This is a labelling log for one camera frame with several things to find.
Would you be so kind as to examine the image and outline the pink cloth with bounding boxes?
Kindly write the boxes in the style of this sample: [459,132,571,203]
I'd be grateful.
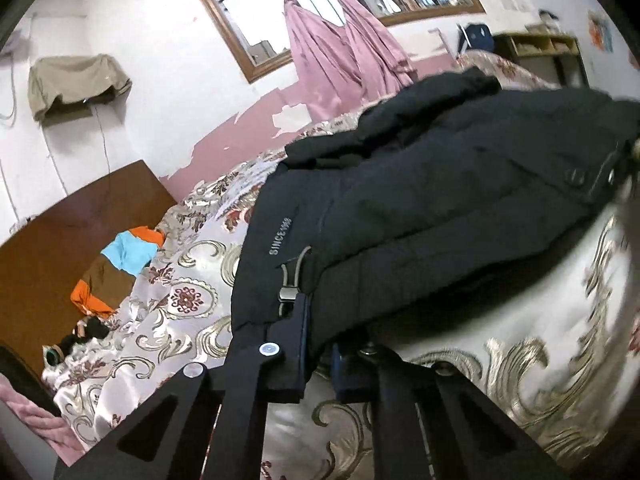
[0,375,76,461]

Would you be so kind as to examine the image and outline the white metal stand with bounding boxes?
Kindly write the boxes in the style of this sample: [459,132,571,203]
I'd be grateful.
[429,27,458,58]

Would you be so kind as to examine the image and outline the wooden framed barred window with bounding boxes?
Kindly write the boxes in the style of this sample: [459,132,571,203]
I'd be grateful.
[177,0,486,83]

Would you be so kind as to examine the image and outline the orange blue brown garment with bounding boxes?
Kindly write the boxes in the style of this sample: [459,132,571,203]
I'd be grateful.
[70,226,166,318]

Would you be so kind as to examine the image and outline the floral satin bedspread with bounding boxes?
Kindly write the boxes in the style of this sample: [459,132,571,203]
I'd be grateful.
[42,50,640,480]

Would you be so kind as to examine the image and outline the colourful wall poster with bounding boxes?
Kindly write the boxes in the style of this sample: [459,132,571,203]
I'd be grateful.
[587,12,615,53]

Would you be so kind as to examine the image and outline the wooden headboard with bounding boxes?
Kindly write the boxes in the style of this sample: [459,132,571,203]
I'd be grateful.
[0,160,178,386]

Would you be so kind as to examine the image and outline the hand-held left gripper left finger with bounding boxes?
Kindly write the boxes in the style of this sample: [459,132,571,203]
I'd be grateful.
[52,292,316,480]

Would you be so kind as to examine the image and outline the black cloth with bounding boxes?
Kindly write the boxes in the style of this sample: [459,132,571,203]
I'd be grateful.
[42,317,113,361]

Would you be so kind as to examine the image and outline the thin dark cable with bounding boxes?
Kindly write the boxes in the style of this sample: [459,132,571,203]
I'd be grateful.
[92,102,114,196]

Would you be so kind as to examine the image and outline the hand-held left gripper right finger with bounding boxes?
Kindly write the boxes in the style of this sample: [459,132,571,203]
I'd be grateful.
[330,342,571,480]

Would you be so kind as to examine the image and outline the wooden desk shelf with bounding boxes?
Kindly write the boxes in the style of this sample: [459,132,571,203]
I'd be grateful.
[492,32,591,88]

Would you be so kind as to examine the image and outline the blue backpack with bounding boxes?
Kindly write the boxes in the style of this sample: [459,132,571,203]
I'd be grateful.
[457,22,493,53]

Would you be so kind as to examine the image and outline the khaki cloth covered air conditioner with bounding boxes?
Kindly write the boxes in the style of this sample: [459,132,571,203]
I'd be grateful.
[27,55,132,123]

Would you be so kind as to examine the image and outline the pink curtain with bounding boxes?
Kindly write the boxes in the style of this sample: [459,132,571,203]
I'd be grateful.
[325,0,418,98]
[230,0,366,120]

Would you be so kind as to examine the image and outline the black jacket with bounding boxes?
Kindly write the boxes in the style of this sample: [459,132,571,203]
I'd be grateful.
[231,67,640,356]

